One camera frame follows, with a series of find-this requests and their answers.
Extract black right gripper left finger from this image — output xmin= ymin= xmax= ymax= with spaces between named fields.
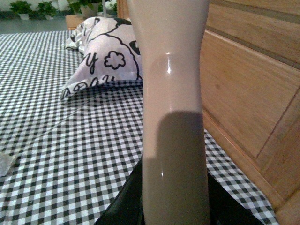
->
xmin=95 ymin=157 xmax=144 ymax=225

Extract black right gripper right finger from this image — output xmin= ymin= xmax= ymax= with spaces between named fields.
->
xmin=207 ymin=173 xmax=262 ymax=225

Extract beige hand brush black bristles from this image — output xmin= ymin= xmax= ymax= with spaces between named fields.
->
xmin=127 ymin=0 xmax=210 ymax=225

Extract white tissue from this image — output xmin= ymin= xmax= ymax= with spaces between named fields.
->
xmin=0 ymin=153 xmax=16 ymax=177

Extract black white checkered bedsheet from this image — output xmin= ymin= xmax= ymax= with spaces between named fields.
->
xmin=0 ymin=30 xmax=279 ymax=225

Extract wooden headboard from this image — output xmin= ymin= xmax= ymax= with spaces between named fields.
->
xmin=116 ymin=0 xmax=300 ymax=225

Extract white cartoon print pillow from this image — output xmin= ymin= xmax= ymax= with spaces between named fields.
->
xmin=61 ymin=17 xmax=143 ymax=100

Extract potted green plant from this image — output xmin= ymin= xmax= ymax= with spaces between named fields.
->
xmin=67 ymin=0 xmax=117 ymax=18
xmin=36 ymin=1 xmax=57 ymax=20
xmin=9 ymin=0 xmax=32 ymax=20

